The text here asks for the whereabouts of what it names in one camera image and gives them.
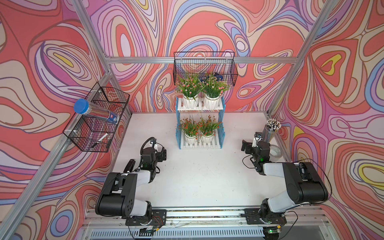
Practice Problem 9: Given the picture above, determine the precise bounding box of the red flower pot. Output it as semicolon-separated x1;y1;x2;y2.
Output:
200;115;222;145
179;118;200;147

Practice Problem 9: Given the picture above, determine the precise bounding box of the pink flower pot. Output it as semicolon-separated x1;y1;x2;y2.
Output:
177;74;206;109
202;75;231;110

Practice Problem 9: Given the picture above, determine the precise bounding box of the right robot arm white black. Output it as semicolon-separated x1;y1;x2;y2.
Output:
241;140;329;217

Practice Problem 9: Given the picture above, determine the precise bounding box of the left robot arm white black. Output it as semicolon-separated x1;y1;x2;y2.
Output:
95;145;167;224

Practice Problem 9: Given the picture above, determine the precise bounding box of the blue white wooden plant rack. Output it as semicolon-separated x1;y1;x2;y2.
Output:
175;96;226;150

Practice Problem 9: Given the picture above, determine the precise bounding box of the clear tape roll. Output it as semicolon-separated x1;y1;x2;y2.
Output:
270;145;283;159

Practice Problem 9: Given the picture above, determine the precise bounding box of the pencil holder with pencils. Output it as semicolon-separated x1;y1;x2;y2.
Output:
262;118;282;143

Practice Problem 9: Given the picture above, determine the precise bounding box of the white pen in basket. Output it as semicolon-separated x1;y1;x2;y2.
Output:
91;133;109;148

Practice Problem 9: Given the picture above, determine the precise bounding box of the clear tube blue cap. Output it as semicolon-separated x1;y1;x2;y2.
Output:
74;99;119;125

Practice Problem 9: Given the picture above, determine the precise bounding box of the blue stapler in basket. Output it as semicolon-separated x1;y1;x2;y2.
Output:
207;73;223;82

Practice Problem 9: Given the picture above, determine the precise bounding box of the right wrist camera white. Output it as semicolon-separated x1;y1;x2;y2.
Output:
252;132;263;148

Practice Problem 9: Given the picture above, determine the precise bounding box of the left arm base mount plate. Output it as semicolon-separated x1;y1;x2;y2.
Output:
126;209;167;227

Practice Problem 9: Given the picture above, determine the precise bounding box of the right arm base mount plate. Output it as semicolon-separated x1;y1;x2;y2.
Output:
240;208;287;226

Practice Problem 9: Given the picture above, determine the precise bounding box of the black wire basket left wall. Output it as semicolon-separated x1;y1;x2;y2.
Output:
63;83;130;153

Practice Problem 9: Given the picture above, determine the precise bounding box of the black wire basket wall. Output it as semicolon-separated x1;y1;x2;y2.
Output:
173;50;238;86
63;83;130;153

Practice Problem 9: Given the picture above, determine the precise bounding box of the black wire basket back wall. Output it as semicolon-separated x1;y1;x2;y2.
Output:
173;50;238;86

